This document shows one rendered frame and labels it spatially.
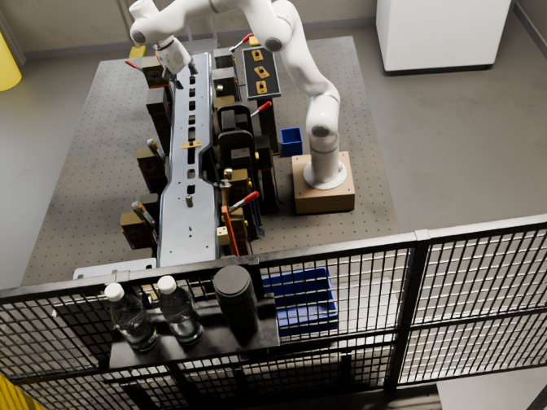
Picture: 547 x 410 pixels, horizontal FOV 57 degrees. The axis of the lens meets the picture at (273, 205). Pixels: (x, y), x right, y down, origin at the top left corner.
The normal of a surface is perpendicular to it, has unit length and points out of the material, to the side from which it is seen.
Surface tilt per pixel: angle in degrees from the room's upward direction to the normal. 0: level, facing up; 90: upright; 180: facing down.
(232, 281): 0
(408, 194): 0
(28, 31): 90
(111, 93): 0
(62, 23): 90
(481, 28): 90
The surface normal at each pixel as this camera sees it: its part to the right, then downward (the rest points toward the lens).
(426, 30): -0.03, 0.76
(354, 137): -0.10, -0.66
